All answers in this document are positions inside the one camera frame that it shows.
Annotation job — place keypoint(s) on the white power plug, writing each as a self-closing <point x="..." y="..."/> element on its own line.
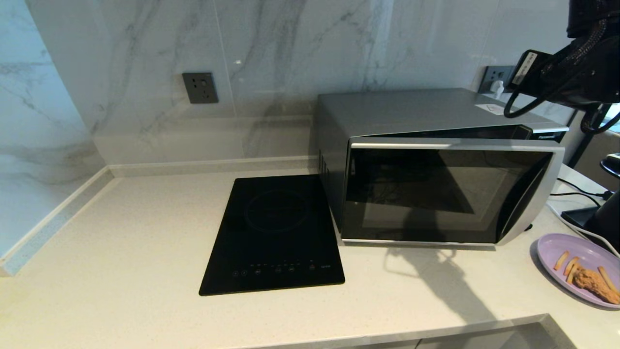
<point x="496" y="88"/>

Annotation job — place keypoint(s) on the black induction cooktop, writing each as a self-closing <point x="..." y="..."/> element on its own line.
<point x="271" y="232"/>

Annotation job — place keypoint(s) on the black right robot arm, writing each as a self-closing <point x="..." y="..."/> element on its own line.
<point x="586" y="68"/>

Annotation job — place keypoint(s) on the white paper sheet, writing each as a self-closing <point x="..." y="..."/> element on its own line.
<point x="488" y="109"/>

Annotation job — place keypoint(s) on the black flat appliance base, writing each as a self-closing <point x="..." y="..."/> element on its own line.
<point x="577" y="216"/>

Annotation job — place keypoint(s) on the silver microwave oven body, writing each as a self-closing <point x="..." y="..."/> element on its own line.
<point x="411" y="109"/>

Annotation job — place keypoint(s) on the grey cabinet front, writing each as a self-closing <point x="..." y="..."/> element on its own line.
<point x="387" y="345"/>
<point x="484" y="340"/>

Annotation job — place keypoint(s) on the dark window frame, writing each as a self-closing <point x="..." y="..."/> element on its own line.
<point x="581" y="150"/>

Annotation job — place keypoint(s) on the grey double wall socket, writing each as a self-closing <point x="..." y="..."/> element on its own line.
<point x="494" y="72"/>

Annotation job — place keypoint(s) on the purple plate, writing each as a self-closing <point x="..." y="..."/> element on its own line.
<point x="588" y="252"/>

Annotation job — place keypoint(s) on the fried chicken piece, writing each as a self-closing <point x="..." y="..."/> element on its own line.
<point x="596" y="285"/>

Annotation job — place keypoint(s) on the grey single wall socket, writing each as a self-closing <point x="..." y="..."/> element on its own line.
<point x="200" y="87"/>

